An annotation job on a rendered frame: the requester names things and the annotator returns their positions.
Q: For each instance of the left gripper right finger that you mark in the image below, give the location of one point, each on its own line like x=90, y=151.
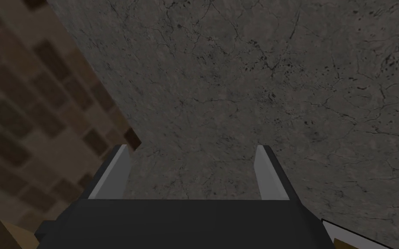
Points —
x=272, y=180

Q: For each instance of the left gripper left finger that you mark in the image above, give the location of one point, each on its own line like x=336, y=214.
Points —
x=111, y=176

